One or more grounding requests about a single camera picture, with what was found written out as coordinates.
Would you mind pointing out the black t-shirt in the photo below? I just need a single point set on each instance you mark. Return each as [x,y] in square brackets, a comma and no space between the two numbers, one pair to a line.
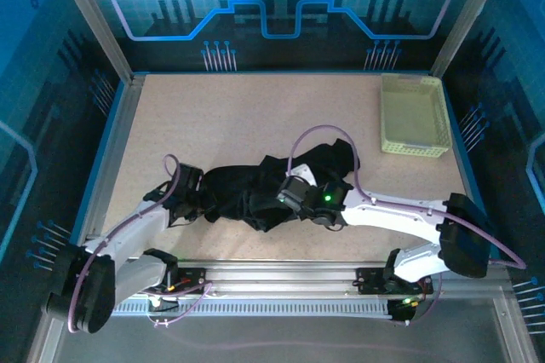
[238,192]

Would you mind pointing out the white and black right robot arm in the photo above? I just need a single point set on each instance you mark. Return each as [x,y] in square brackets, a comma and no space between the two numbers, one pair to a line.
[391,214]

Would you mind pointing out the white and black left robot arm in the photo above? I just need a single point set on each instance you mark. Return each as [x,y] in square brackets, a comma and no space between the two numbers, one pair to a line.
[127,226]

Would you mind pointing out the white connector plug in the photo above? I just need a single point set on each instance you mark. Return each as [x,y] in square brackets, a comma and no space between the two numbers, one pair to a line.
[156,301]

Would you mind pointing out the pale green plastic basket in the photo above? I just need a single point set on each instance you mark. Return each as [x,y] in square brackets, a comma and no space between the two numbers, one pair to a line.
[413,116]

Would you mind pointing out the black controller board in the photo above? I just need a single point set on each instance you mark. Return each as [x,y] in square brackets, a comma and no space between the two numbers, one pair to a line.
[400,312]

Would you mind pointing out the grey metal base tray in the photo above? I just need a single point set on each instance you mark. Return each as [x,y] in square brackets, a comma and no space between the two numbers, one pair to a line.
[272,337]

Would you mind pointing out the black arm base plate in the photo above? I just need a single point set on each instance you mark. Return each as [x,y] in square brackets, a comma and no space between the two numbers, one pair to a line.
[366,282]
[196,278]

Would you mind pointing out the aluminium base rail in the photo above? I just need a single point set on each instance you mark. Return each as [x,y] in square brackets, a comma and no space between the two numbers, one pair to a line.
[277,271]

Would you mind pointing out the aluminium side rail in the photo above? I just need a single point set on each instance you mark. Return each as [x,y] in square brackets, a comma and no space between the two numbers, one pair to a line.
[119,133]

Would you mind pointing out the aluminium frame post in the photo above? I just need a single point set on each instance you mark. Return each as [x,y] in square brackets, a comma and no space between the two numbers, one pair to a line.
[468,18]
[93,20]

